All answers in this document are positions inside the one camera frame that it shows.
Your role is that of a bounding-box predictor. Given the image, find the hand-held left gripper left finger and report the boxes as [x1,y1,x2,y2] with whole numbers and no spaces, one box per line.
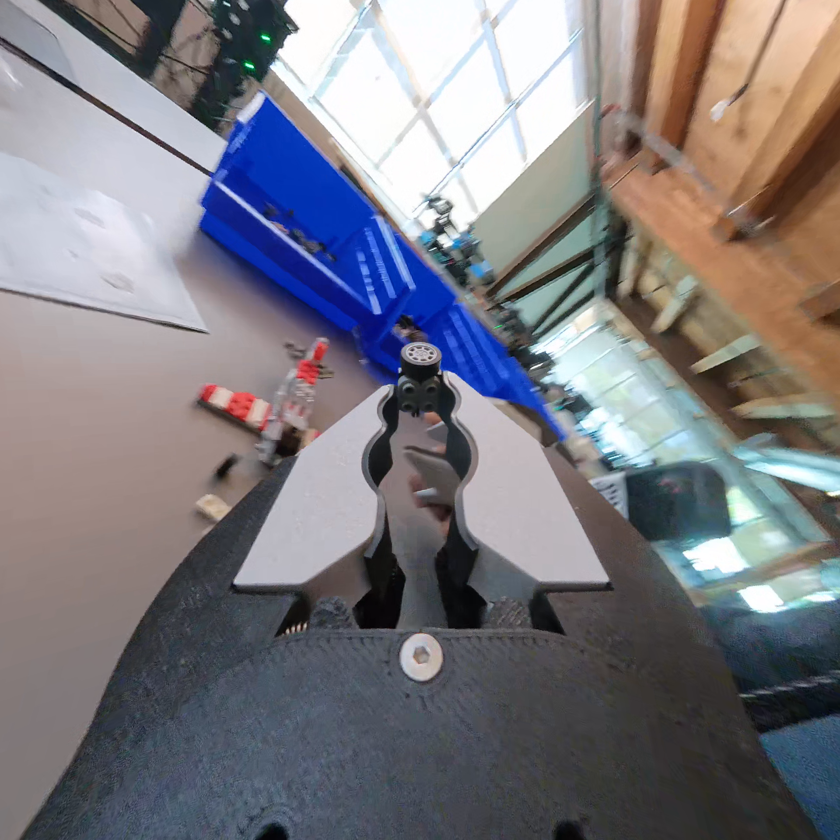
[234,388,396,619]

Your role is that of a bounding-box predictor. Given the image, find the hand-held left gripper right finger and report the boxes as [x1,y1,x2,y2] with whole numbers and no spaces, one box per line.
[440,374,613,609]

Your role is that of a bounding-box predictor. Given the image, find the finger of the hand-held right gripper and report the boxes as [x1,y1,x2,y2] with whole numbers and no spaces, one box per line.
[401,445,462,510]

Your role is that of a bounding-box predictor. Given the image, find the black wheel with grey axle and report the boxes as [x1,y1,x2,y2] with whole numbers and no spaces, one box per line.
[398,342,445,418]

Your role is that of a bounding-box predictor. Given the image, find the red white toy brick airplane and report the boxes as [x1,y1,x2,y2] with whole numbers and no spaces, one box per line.
[197,339,332,467]

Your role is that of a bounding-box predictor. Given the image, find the grey desk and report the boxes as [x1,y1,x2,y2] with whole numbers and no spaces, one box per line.
[0,0,526,840]

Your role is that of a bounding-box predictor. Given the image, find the blue plastic bin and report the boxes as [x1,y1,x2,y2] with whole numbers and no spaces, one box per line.
[200,92,447,368]
[440,302,565,441]

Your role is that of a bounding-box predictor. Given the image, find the person's black jacket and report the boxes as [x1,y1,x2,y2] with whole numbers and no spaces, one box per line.
[709,598,840,723]

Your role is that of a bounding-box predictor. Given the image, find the person's legs in jeans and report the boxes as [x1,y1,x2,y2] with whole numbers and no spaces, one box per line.
[762,716,840,840]

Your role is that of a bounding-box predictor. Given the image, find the white instruction booklet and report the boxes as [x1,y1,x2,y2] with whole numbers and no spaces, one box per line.
[0,151,211,332]

